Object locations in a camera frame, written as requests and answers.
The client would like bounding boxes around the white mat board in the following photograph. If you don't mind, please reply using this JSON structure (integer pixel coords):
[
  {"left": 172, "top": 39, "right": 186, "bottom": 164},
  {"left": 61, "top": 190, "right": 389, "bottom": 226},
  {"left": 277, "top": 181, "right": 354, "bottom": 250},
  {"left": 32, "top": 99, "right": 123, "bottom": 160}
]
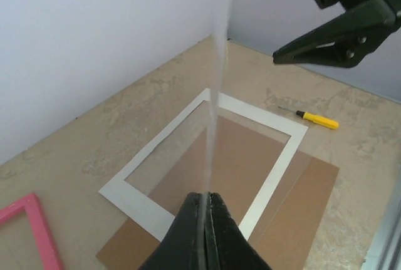
[{"left": 99, "top": 88, "right": 308, "bottom": 241}]

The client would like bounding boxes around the yellow screwdriver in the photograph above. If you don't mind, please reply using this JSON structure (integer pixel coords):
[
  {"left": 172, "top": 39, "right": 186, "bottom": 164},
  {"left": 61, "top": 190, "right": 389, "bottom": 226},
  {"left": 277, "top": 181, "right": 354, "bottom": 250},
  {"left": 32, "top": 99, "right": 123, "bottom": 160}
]
[{"left": 278, "top": 106, "right": 339, "bottom": 130}]

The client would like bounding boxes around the brown backing board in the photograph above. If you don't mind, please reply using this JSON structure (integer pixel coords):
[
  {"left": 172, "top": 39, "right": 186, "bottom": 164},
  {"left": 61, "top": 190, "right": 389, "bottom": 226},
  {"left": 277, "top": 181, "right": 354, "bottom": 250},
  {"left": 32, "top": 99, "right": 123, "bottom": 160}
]
[{"left": 95, "top": 115, "right": 341, "bottom": 270}]

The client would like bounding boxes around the clear glass pane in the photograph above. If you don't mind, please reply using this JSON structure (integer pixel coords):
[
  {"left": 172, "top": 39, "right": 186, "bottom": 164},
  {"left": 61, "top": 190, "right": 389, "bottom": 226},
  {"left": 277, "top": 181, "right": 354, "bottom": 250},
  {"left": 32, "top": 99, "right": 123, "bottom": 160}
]
[{"left": 126, "top": 101, "right": 309, "bottom": 245}]

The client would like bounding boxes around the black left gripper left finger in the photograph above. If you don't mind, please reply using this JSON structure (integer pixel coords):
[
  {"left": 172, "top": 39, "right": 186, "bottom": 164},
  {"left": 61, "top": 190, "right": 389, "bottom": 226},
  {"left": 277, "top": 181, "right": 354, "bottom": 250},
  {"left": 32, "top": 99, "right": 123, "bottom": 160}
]
[{"left": 140, "top": 192, "right": 206, "bottom": 270}]

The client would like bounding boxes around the pink picture frame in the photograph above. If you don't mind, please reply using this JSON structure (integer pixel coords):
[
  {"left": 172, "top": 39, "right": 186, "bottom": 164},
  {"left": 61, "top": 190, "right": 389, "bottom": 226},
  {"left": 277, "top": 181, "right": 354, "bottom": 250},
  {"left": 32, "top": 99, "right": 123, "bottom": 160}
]
[{"left": 1, "top": 192, "right": 64, "bottom": 270}]

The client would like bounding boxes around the cat photo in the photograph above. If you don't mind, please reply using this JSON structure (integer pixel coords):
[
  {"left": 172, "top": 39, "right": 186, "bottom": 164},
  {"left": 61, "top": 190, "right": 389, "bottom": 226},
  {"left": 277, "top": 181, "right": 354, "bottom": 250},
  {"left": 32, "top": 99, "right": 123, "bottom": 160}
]
[{"left": 202, "top": 0, "right": 232, "bottom": 195}]

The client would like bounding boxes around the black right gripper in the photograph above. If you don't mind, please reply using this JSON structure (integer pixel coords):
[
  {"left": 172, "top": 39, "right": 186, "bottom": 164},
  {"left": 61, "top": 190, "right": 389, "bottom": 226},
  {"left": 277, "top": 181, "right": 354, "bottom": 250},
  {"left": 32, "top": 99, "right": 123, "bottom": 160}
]
[{"left": 273, "top": 0, "right": 400, "bottom": 68}]

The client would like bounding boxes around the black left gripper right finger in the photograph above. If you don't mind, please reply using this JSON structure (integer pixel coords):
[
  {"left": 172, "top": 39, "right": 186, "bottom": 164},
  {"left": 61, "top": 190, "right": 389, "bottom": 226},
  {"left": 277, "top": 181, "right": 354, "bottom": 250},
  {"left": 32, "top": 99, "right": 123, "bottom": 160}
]
[{"left": 205, "top": 193, "right": 271, "bottom": 270}]

